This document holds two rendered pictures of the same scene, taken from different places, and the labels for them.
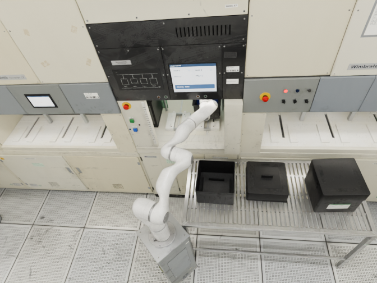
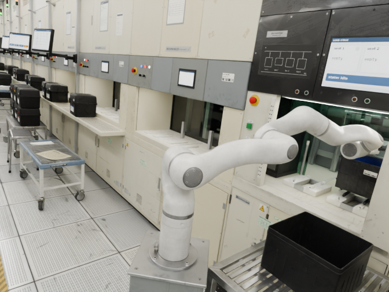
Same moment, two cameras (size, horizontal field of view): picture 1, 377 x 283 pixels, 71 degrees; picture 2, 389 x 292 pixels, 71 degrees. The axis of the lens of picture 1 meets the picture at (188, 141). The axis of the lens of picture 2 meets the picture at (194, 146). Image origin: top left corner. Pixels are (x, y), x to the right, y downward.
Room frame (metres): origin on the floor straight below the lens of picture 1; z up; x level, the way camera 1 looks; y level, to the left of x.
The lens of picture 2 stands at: (0.01, -0.28, 1.44)
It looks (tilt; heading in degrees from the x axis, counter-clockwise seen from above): 14 degrees down; 36
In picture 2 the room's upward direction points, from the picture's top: 7 degrees clockwise
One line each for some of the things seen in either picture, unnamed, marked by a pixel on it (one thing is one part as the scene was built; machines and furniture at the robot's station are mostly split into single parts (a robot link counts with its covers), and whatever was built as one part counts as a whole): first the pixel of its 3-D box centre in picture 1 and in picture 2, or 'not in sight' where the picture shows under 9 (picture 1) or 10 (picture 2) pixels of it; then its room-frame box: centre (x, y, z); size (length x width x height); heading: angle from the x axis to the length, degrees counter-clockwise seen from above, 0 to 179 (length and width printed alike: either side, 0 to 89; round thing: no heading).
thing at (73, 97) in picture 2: not in sight; (82, 104); (1.89, 2.85, 0.93); 0.30 x 0.28 x 0.26; 74
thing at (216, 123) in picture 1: (207, 121); (353, 202); (1.65, -0.20, 0.89); 0.22 x 0.21 x 0.04; 167
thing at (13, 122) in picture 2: not in sight; (25, 134); (1.81, 4.30, 0.24); 0.94 x 0.53 x 0.48; 77
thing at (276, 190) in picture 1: (266, 179); not in sight; (1.01, -0.53, 0.83); 0.29 x 0.29 x 0.13; 76
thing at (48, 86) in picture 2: not in sight; (56, 92); (2.15, 4.01, 0.93); 0.30 x 0.28 x 0.26; 80
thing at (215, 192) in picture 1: (215, 182); (314, 255); (1.04, -0.16, 0.85); 0.28 x 0.28 x 0.17; 76
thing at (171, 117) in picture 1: (178, 121); (307, 183); (1.71, 0.06, 0.89); 0.22 x 0.21 x 0.04; 167
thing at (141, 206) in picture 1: (148, 213); (179, 178); (0.77, 0.32, 1.07); 0.19 x 0.12 x 0.24; 57
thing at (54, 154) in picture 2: not in sight; (53, 154); (1.36, 2.49, 0.47); 0.31 x 0.23 x 0.02; 99
